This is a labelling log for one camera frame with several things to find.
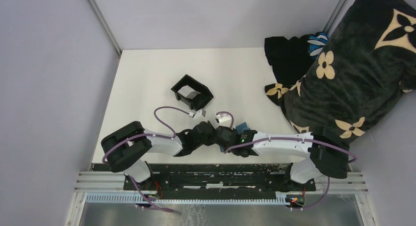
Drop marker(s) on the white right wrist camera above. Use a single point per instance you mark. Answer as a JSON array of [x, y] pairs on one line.
[[224, 119]]

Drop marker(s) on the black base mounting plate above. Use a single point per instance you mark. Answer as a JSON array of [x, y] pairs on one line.
[[221, 181]]

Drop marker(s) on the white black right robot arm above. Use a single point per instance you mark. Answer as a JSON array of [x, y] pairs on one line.
[[322, 152]]

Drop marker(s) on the blue leather card holder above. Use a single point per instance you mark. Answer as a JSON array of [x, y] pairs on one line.
[[241, 127]]

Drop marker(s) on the black floral fleece blanket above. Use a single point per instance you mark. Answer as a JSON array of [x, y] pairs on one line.
[[367, 65]]

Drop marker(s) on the blue white patterned cloth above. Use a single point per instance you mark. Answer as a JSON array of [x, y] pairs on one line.
[[316, 43]]

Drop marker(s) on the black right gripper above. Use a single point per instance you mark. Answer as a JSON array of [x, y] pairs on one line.
[[230, 130]]

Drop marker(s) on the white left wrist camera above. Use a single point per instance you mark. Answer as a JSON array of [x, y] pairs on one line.
[[199, 115]]

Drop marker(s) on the black plastic card bin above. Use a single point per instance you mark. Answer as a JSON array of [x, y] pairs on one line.
[[201, 100]]

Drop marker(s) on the stack of silver cards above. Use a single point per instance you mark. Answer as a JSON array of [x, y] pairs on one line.
[[188, 92]]

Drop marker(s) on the black cloth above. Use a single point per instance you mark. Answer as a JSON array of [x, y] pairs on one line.
[[289, 58]]

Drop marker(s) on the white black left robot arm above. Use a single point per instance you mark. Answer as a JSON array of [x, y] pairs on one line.
[[124, 148]]

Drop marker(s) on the aluminium frame rail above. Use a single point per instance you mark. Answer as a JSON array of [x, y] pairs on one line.
[[100, 182]]

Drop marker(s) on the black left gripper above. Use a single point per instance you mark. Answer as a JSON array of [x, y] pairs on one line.
[[209, 143]]

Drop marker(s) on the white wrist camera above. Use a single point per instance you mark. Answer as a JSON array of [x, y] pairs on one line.
[[224, 119], [199, 115]]

